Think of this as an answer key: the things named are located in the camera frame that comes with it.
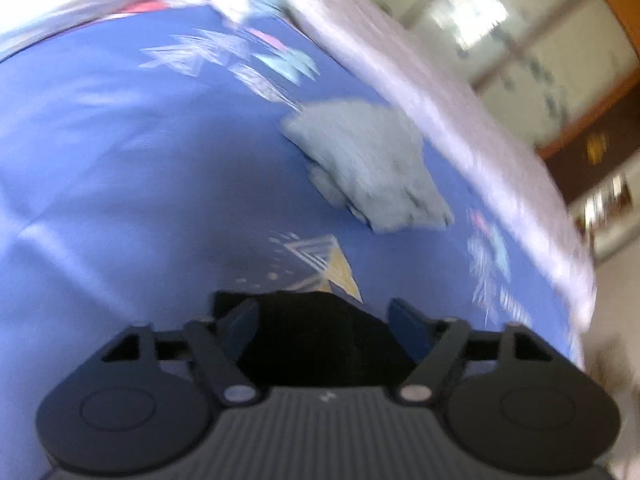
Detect frosted glass wardrobe doors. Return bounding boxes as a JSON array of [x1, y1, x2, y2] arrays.
[[371, 0, 639, 148]]

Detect pale lilac quilt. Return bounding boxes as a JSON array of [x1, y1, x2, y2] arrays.
[[1, 0, 597, 332]]

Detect black pants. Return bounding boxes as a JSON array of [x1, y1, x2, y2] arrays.
[[212, 292, 418, 390]]

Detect blue patterned bed sheet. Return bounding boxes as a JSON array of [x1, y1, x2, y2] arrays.
[[1, 6, 582, 479]]

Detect light blue crumpled garment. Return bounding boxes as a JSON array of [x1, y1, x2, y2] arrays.
[[281, 100, 454, 233]]

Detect dark brown wooden door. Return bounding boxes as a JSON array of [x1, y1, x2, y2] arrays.
[[544, 86, 640, 206]]

